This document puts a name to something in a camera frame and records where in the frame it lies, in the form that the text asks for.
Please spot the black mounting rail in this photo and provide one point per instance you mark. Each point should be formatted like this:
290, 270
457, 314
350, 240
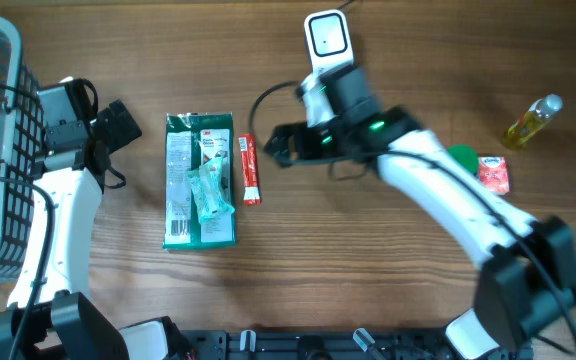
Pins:
357, 344

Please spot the red stick packet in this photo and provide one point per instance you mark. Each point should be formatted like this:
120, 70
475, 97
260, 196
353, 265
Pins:
252, 195

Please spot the yellow drink bottle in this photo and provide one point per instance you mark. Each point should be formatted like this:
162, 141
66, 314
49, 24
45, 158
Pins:
540, 114

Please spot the green glove packet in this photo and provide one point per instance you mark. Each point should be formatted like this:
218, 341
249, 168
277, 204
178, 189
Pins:
192, 140

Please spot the grey plastic shopping basket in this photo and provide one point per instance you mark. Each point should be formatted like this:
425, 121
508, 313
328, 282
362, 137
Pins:
3, 165

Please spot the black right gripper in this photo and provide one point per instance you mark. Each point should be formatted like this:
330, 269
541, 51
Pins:
287, 136

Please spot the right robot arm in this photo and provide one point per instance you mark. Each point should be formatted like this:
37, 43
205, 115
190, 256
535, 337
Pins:
527, 267

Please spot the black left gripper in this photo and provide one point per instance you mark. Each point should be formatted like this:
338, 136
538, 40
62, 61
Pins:
125, 131

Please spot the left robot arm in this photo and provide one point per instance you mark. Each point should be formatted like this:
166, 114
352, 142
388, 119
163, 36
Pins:
48, 314

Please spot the teal candy wrapper packet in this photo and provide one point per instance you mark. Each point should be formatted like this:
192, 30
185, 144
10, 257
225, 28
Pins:
209, 198

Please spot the pink tissue box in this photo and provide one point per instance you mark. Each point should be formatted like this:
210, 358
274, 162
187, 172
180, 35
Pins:
493, 174

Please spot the green lidded white jar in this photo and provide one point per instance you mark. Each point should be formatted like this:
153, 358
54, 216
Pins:
466, 156

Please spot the white barcode scanner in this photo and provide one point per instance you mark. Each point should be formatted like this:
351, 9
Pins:
328, 40

